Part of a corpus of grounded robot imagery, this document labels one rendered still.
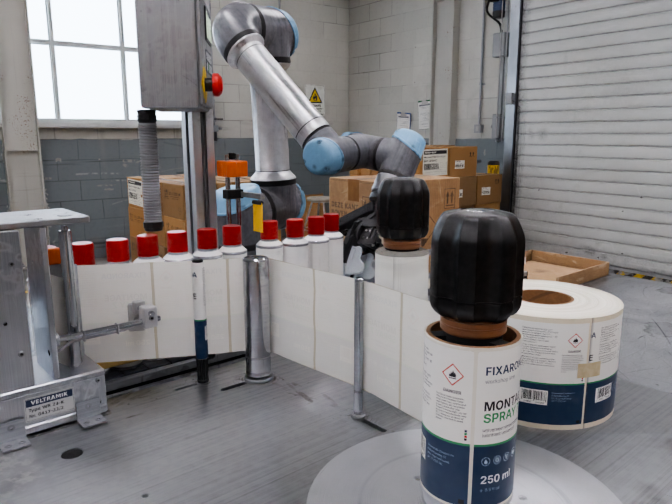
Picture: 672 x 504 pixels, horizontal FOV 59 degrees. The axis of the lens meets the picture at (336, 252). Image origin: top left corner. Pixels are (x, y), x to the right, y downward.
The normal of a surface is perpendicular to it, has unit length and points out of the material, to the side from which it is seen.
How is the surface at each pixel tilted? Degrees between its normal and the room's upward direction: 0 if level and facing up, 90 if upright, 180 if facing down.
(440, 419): 90
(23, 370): 90
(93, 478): 0
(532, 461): 0
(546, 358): 90
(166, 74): 90
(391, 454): 0
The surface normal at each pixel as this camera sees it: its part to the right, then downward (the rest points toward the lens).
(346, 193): -0.81, 0.11
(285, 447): 0.00, -0.98
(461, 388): -0.42, 0.18
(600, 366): 0.50, 0.17
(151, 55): 0.11, 0.19
